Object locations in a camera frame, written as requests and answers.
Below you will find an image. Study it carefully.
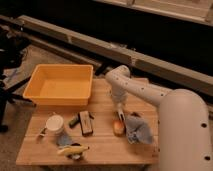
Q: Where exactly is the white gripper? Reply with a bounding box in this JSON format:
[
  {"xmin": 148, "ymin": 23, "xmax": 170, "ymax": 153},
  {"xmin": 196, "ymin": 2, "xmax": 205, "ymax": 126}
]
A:
[{"xmin": 111, "ymin": 95, "xmax": 126, "ymax": 115}]

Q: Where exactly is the yellow banana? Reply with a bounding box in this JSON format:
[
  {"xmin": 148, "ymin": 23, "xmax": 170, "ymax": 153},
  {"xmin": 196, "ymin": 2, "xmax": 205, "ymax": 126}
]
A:
[{"xmin": 57, "ymin": 146, "xmax": 89, "ymax": 156}]

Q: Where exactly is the blue crumpled cloth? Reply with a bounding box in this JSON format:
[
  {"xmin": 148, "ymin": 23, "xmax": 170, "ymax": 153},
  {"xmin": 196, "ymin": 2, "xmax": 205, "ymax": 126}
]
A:
[{"xmin": 125, "ymin": 115, "xmax": 153, "ymax": 144}]

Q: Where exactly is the green marker pen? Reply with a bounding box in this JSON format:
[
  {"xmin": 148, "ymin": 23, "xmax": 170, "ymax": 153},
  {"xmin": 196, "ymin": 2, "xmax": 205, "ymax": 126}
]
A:
[{"xmin": 68, "ymin": 116, "xmax": 80, "ymax": 128}]

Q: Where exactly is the black rectangular eraser block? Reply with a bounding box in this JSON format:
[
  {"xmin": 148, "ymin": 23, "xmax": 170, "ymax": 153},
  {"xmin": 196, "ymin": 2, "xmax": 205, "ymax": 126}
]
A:
[{"xmin": 79, "ymin": 111, "xmax": 93, "ymax": 136}]

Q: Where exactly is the yellow plastic bin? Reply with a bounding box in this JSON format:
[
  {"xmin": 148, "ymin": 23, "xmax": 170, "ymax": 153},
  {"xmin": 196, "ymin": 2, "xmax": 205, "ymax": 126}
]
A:
[{"xmin": 23, "ymin": 64, "xmax": 93, "ymax": 106}]

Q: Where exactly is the long grey metal beam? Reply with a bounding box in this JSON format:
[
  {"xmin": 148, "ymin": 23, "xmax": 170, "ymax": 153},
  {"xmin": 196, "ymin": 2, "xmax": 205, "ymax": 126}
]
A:
[{"xmin": 18, "ymin": 15, "xmax": 213, "ymax": 96}]

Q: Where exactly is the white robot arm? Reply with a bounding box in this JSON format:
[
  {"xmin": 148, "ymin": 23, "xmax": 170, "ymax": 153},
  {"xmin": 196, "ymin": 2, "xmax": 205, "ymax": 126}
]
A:
[{"xmin": 105, "ymin": 65, "xmax": 213, "ymax": 171}]

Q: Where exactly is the black tripod stand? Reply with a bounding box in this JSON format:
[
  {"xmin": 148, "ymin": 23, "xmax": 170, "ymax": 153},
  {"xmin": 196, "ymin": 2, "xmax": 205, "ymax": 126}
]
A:
[{"xmin": 0, "ymin": 26, "xmax": 30, "ymax": 133}]

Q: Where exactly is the small blue cloth piece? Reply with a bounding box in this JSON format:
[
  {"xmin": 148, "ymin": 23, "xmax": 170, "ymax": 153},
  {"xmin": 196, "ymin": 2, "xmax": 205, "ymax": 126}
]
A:
[{"xmin": 57, "ymin": 134, "xmax": 72, "ymax": 146}]

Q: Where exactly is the small utensil beside jar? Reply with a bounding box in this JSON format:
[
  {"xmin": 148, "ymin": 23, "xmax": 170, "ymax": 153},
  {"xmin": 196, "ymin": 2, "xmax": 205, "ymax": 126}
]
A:
[{"xmin": 37, "ymin": 127, "xmax": 47, "ymax": 138}]

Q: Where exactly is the orange sponge block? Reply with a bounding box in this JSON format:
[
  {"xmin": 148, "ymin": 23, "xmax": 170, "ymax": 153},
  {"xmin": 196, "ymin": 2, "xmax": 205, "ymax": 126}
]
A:
[{"xmin": 113, "ymin": 120, "xmax": 125, "ymax": 136}]

